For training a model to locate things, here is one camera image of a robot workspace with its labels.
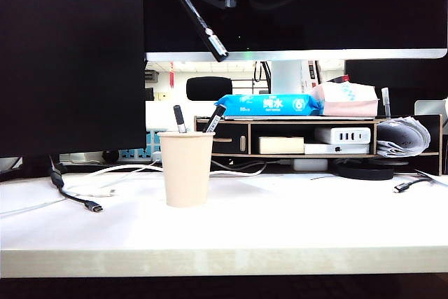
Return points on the long black barcode marker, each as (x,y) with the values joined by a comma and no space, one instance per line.
(210,38)

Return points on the grey capped black marker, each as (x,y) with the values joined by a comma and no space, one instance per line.
(179,117)

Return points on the black marker white label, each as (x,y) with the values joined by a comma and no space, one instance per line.
(214,120)

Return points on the beige paper cup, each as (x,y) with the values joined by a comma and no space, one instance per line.
(185,173)

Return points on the red hanging ornament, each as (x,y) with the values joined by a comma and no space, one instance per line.
(171,75)

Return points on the black chair headrest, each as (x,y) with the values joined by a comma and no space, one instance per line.
(210,89)

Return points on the silver monitor stand column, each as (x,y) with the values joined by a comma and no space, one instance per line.
(286,78)

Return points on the blue wet wipes pack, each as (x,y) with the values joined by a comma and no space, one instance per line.
(273,104)

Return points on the white red printed box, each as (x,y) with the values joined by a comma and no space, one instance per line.
(311,75)

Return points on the large black monitor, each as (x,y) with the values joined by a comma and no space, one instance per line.
(70,50)

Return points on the silver bezel monitor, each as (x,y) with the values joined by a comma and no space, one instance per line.
(350,15)

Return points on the white blue power strip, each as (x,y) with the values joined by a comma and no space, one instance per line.
(152,139)
(133,154)

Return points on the red package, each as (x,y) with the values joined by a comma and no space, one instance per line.
(341,79)

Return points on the cream rectangular box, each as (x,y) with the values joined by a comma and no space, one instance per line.
(280,145)

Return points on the pink tissue pack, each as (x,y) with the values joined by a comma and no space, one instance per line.
(350,103)

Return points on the black ball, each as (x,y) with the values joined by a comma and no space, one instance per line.
(110,156)

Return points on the white multi-port charger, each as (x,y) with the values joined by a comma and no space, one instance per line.
(336,135)

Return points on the flat white box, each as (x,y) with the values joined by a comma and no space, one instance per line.
(322,149)

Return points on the white power adapter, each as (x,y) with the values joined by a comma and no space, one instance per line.
(311,165)

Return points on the clear pen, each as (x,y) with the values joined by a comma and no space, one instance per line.
(386,103)

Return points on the black monitor stand leg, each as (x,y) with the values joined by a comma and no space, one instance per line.
(35,167)

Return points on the black round disc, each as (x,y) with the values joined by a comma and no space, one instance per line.
(364,173)

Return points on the rolled grey papers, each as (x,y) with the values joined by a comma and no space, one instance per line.
(402,138)

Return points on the silver stand object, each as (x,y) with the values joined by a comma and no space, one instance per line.
(430,106)

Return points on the black wooden desk organizer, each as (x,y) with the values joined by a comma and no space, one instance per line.
(435,145)

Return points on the white paper sheet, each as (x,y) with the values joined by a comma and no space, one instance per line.
(437,179)

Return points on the white wall plug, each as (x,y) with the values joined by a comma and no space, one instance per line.
(157,157)

